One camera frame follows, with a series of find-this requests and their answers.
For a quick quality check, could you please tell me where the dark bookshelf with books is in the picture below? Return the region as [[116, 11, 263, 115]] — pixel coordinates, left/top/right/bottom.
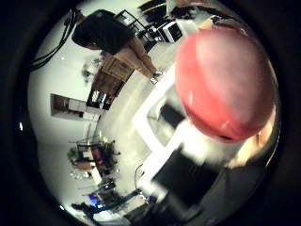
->
[[86, 89, 116, 111]]

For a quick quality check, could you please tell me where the brown wooden cabinet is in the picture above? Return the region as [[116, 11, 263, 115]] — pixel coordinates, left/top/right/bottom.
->
[[90, 55, 135, 96]]

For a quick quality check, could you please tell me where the white plastic container bin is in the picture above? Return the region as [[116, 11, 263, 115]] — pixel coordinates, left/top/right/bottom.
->
[[131, 64, 189, 154]]

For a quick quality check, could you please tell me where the black wire cart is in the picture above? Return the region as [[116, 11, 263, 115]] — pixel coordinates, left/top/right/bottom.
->
[[114, 8, 149, 36]]

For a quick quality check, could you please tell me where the person in black shirt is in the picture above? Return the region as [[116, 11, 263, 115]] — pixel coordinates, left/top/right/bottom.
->
[[71, 8, 165, 85]]

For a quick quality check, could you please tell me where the black hanging cable bundle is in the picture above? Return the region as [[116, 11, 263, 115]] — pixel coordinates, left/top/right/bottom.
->
[[29, 8, 79, 72]]

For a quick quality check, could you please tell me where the pink watermelon plush toy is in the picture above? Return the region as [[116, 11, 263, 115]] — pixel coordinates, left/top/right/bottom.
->
[[173, 28, 278, 145]]

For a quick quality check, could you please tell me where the green potted plant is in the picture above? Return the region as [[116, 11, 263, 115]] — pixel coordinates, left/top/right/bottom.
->
[[66, 147, 80, 164]]

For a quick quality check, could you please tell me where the wall shelf niche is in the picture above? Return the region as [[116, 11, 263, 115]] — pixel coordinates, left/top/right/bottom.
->
[[50, 93, 102, 122]]

